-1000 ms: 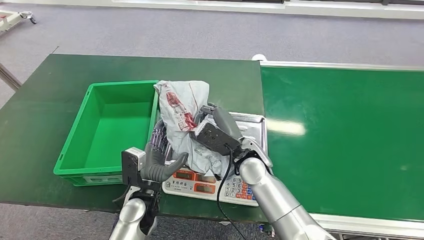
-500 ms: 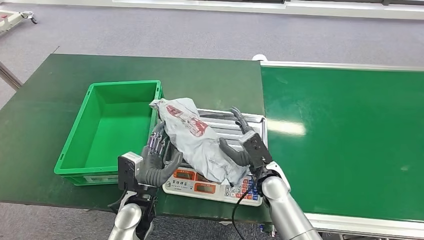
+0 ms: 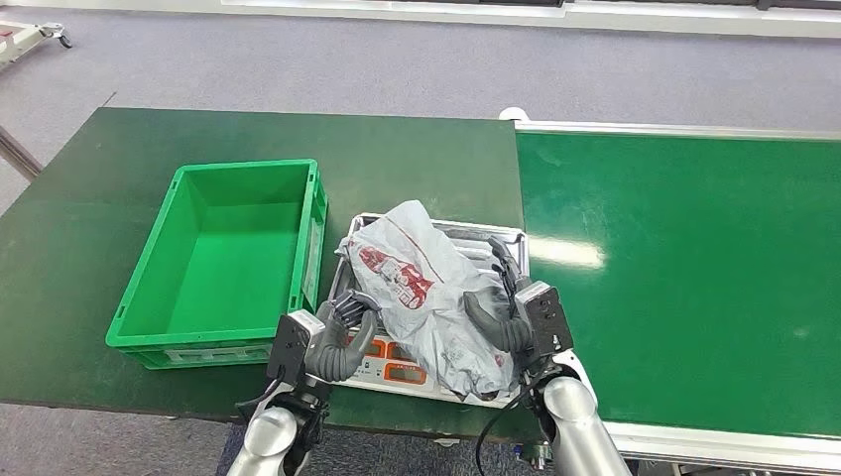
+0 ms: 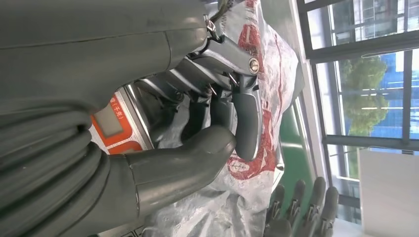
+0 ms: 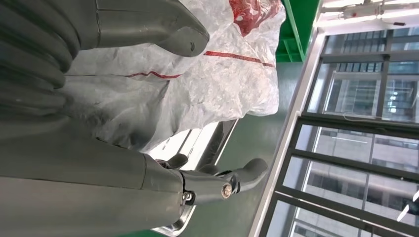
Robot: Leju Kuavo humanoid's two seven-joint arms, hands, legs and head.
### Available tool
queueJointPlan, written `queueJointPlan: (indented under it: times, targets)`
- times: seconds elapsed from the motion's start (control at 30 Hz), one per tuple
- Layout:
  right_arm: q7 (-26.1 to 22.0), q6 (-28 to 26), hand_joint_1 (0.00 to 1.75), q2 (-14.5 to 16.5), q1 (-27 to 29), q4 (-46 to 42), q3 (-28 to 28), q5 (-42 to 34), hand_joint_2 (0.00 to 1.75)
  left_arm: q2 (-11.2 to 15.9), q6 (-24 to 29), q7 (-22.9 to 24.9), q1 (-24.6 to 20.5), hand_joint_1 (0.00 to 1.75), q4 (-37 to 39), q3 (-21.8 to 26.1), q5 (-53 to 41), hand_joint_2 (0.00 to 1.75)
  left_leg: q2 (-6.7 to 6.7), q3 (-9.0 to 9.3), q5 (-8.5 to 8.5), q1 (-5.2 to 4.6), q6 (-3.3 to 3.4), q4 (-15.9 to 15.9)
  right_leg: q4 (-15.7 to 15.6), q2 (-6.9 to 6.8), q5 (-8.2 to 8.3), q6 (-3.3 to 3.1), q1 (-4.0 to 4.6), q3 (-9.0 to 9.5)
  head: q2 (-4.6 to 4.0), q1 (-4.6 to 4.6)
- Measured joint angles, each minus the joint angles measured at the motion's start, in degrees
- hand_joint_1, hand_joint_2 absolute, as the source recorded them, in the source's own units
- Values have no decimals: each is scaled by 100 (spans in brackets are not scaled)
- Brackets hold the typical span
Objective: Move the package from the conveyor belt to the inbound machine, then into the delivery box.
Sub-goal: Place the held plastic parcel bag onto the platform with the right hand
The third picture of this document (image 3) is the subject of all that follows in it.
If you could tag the white wheeled cart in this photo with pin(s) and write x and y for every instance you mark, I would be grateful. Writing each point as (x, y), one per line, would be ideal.
(23, 36)

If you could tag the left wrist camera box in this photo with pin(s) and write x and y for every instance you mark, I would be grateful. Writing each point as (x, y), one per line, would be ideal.
(289, 345)

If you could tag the grey metal floor rail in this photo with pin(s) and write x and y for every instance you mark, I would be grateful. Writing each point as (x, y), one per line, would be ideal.
(16, 152)

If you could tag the grey plastic mailer package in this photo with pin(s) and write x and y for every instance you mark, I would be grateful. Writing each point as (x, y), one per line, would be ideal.
(420, 296)

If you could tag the white electronic scale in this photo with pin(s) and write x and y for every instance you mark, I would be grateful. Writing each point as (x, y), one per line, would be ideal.
(404, 376)

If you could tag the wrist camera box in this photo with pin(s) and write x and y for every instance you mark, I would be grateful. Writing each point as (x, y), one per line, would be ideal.
(545, 318)
(289, 345)

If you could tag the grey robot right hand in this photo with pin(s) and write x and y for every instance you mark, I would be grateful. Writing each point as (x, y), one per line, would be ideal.
(502, 332)

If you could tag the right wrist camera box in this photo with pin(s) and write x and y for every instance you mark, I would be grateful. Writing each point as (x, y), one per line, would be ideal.
(545, 318)

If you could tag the green plastic crate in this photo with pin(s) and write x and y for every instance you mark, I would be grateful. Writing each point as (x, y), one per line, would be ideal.
(230, 263)

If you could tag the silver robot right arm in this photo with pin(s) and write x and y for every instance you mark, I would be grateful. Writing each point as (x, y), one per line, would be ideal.
(578, 427)

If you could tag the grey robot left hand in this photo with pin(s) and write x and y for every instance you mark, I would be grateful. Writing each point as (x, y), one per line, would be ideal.
(335, 358)

